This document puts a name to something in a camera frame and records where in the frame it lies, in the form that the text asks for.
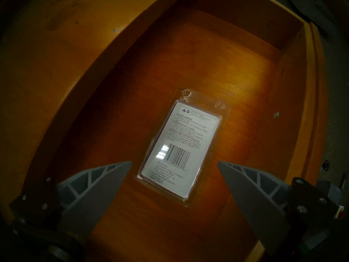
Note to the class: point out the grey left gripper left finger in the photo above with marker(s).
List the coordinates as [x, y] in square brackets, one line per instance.
[90, 193]

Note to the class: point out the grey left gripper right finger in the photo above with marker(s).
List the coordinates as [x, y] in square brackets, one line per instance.
[259, 204]

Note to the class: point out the clear blister pack white card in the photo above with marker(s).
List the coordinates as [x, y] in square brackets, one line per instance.
[180, 144]

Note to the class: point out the orange wooden end table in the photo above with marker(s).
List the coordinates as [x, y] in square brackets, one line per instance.
[41, 59]

